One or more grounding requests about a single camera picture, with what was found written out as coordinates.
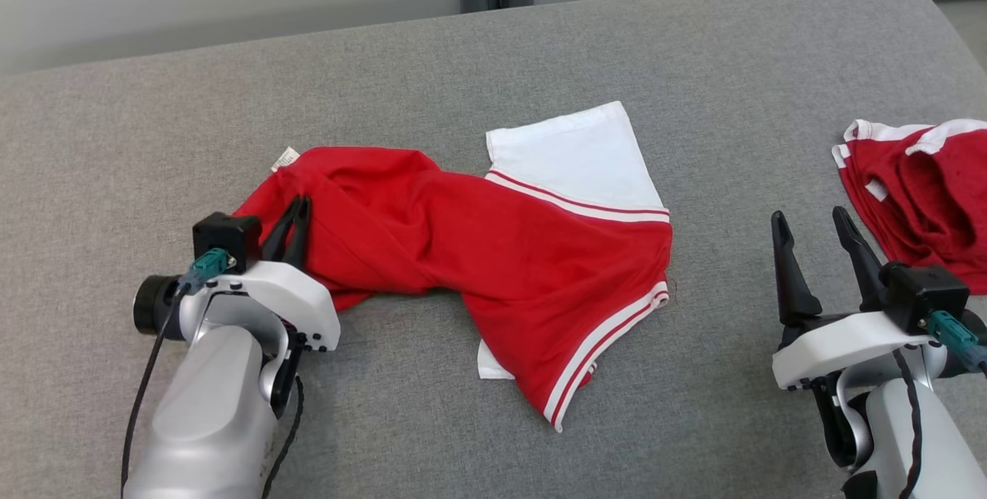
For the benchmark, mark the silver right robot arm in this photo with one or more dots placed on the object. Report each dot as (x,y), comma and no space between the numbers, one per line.
(948,453)

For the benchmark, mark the red white t-shirt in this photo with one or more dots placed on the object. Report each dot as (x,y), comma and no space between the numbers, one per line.
(501,252)

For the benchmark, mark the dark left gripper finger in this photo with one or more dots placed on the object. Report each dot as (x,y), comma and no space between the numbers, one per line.
(299,241)
(281,233)

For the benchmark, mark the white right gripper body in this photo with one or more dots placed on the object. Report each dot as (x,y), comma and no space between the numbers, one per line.
(840,345)

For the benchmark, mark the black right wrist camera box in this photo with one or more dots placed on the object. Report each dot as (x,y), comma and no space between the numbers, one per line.
(925,295)

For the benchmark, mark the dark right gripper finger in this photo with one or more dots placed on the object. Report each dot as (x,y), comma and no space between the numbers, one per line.
(864,268)
(794,291)

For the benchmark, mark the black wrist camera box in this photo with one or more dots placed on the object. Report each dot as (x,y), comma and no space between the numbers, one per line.
(925,295)
(225,237)

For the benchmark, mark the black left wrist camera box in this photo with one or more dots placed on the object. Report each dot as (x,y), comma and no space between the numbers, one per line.
(225,237)

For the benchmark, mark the red white shorts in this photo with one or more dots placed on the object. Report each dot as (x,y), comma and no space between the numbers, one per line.
(925,198)

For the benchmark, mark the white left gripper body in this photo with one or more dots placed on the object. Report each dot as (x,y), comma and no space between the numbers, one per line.
(297,298)

